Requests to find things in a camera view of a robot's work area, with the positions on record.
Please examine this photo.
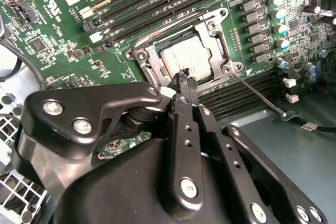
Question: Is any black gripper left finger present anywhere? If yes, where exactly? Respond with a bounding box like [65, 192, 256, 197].
[12, 68, 205, 213]

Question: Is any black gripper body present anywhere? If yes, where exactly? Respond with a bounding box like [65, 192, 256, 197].
[52, 104, 242, 224]

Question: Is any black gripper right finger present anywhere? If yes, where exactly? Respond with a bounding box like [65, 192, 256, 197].
[188, 76, 328, 224]

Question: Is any metal socket cover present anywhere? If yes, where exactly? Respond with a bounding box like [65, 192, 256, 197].
[132, 15, 238, 88]

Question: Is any silver topped CPU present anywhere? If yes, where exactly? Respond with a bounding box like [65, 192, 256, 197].
[160, 36, 213, 80]

